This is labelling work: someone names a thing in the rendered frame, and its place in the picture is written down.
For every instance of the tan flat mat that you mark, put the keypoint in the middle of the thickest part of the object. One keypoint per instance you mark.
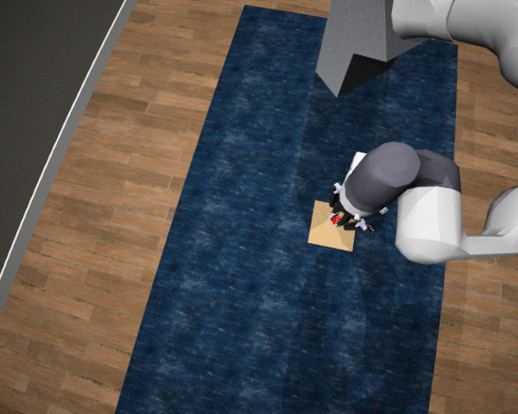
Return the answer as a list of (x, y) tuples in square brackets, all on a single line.
[(322, 233)]

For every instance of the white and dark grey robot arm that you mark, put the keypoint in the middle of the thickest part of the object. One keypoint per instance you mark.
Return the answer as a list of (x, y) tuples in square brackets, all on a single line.
[(429, 214)]

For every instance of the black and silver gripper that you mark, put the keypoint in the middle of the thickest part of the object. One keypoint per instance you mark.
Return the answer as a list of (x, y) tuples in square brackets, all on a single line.
[(359, 226)]

